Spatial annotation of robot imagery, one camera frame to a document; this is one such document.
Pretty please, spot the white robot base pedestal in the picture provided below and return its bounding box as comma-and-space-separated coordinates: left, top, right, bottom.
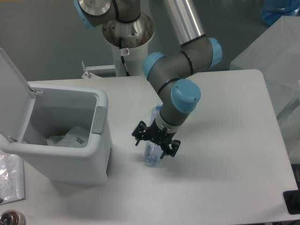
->
83, 12, 154, 78

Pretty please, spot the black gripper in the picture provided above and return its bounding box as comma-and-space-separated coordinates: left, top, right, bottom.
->
132, 120, 181, 159

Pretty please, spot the clear plastic water bottle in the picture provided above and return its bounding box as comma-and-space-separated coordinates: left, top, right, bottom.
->
144, 103, 163, 167

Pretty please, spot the translucent plastic box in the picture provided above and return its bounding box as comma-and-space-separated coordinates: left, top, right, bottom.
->
230, 16, 300, 164

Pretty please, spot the clear plastic document sleeve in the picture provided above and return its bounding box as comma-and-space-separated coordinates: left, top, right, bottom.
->
0, 151, 25, 205

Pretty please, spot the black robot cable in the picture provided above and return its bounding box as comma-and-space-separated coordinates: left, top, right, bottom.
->
119, 37, 130, 77

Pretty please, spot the blue water jug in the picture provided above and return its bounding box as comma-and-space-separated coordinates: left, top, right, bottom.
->
261, 0, 300, 26

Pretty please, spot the black device at edge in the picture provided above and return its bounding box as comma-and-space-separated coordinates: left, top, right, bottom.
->
283, 190, 300, 215

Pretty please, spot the clear plastic packaging trash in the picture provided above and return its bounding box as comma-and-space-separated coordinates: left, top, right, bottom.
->
46, 126, 90, 148

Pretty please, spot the round metal knob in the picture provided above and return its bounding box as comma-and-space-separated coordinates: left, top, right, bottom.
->
0, 210, 26, 225

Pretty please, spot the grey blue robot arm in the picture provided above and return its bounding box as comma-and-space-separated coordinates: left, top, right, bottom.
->
74, 0, 223, 157

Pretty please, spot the white trash can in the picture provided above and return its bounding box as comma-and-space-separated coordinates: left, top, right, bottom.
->
0, 50, 112, 185

